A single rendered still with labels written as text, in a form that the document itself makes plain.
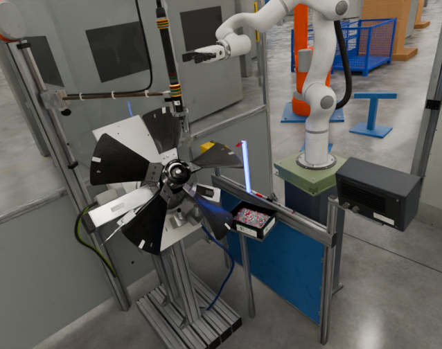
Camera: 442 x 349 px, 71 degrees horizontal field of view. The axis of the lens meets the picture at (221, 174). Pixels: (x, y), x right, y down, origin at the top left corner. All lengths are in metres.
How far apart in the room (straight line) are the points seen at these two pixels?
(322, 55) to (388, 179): 0.66
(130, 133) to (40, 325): 1.42
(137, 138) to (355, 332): 1.73
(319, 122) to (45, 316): 2.05
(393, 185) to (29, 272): 1.97
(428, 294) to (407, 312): 0.23
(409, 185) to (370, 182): 0.12
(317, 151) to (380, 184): 0.59
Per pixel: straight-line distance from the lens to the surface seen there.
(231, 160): 1.53
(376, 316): 2.37
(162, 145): 1.48
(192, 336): 2.16
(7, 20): 1.69
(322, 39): 1.59
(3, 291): 2.28
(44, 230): 2.12
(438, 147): 2.77
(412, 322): 2.41
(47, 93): 1.67
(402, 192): 1.18
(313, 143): 1.70
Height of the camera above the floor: 1.86
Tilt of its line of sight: 30 degrees down
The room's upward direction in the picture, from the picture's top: 8 degrees counter-clockwise
